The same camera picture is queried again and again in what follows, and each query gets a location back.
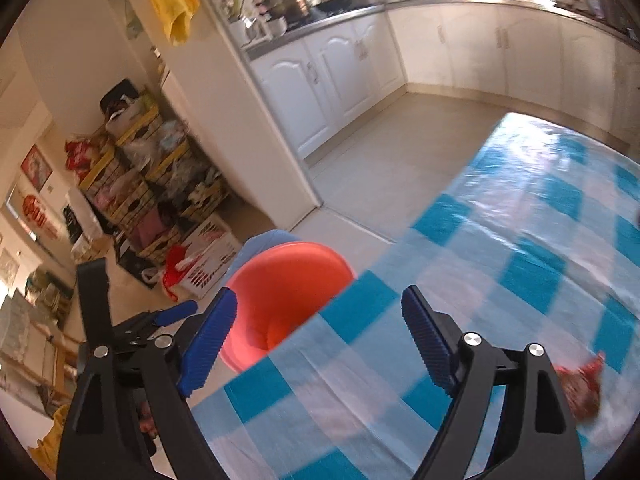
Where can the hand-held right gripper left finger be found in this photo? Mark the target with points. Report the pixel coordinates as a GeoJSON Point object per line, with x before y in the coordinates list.
{"type": "Point", "coordinates": [210, 340]}

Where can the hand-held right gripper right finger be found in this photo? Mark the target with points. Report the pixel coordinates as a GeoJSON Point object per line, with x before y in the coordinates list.
{"type": "Point", "coordinates": [427, 340]}

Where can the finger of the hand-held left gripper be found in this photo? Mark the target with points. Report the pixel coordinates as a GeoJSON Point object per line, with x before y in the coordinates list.
{"type": "Point", "coordinates": [175, 312]}
{"type": "Point", "coordinates": [94, 305]}

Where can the red plastic basin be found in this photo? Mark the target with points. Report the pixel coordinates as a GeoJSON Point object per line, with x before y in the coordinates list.
{"type": "Point", "coordinates": [285, 300]}

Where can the red snack packet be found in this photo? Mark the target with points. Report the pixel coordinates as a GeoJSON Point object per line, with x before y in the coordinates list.
{"type": "Point", "coordinates": [580, 390]}

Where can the red plastic bag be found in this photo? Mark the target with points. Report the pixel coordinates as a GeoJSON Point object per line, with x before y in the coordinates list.
{"type": "Point", "coordinates": [172, 272]}

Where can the white laundry basket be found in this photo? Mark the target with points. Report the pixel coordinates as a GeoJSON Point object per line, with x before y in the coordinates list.
{"type": "Point", "coordinates": [210, 255]}

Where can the light blue rounded object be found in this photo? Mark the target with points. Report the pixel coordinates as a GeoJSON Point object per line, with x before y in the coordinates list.
{"type": "Point", "coordinates": [260, 250]}

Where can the blue white checkered tablecloth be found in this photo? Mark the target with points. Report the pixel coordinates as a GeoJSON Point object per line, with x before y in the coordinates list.
{"type": "Point", "coordinates": [500, 240]}

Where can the black bag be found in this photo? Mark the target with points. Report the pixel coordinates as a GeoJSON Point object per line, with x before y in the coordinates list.
{"type": "Point", "coordinates": [120, 96]}

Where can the white kitchen base cabinets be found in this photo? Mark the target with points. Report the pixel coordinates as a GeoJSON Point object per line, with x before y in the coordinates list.
{"type": "Point", "coordinates": [350, 70]}

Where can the white electric kettle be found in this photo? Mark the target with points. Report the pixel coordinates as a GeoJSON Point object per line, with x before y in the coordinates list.
{"type": "Point", "coordinates": [254, 31]}

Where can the white mug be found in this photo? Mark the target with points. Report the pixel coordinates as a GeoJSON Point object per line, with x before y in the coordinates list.
{"type": "Point", "coordinates": [277, 26]}

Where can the yellow hanging cloth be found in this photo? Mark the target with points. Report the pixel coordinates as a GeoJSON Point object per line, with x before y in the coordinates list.
{"type": "Point", "coordinates": [172, 5]}

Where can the steel steamer pot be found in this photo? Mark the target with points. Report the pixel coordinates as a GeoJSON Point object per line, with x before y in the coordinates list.
{"type": "Point", "coordinates": [285, 2]}

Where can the gas stove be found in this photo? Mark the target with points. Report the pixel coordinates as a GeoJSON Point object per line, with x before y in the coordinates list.
{"type": "Point", "coordinates": [320, 16]}

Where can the black wok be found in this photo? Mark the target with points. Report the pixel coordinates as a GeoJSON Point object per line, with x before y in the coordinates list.
{"type": "Point", "coordinates": [335, 5]}

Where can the red wall ornament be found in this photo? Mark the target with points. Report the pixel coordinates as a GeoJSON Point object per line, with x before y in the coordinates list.
{"type": "Point", "coordinates": [40, 215]}

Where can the red framed wall picture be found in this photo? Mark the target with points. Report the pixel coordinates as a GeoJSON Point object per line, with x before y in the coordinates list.
{"type": "Point", "coordinates": [36, 167]}

